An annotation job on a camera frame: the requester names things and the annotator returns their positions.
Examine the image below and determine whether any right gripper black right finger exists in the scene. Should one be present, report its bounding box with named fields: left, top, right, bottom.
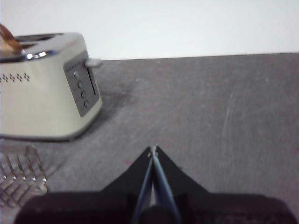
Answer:
left=154, top=146, right=294, bottom=224

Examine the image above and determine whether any cream toaster with chrome top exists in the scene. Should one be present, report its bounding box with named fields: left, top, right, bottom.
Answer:
left=0, top=32, right=103, bottom=142

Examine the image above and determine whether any brown bread slice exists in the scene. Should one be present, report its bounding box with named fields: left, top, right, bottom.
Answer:
left=0, top=23, right=24, bottom=57

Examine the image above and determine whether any silver wire toast rack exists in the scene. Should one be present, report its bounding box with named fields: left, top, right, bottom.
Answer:
left=0, top=145, right=49, bottom=209

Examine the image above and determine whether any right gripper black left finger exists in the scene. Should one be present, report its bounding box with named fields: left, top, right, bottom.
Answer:
left=14, top=146, right=154, bottom=224

